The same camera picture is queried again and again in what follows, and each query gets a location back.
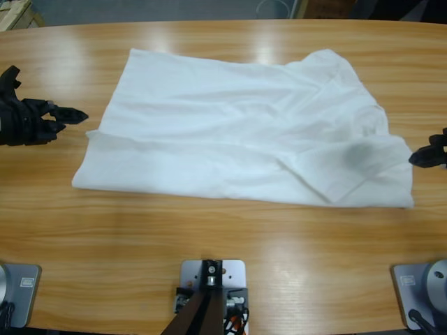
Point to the wrist black camera bracket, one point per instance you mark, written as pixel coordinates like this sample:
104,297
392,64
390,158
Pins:
10,80

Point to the brown cardboard box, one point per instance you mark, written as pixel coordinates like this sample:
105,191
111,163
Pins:
328,7

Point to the wooden crate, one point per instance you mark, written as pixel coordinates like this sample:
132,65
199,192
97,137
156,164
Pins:
17,14

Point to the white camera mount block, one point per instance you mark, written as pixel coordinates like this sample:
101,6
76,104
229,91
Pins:
234,275

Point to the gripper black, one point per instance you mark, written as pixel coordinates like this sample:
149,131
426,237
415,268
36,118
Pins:
24,122
443,158

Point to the white T-shirt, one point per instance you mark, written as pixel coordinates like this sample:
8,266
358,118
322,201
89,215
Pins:
227,132

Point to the dark camera post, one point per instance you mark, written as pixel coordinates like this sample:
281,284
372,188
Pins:
206,314

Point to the wooden upright post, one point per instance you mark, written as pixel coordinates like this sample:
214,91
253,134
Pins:
302,8

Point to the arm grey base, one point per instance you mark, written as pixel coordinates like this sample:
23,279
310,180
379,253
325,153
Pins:
419,289
21,293

